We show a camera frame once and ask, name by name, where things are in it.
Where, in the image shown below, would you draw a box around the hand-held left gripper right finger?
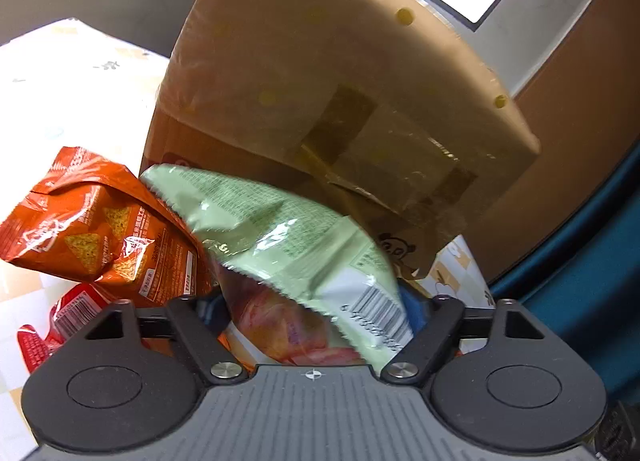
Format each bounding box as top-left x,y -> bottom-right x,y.
379,291 -> 547,387

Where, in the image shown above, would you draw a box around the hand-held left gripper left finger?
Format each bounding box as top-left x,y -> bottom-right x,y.
84,290 -> 252,388

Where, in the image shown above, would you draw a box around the peach and red snack bag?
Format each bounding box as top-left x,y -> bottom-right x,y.
219,261 -> 373,368

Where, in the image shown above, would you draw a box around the light green snack bag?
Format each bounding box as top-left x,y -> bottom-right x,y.
139,164 -> 417,368

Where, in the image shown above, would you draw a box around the brown cardboard box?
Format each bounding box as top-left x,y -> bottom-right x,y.
139,0 -> 542,282

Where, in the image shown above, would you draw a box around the orange tortilla chip bag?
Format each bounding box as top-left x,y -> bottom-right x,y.
0,146 -> 222,308

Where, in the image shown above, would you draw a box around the teal cloth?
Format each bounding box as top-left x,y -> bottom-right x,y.
489,144 -> 640,402

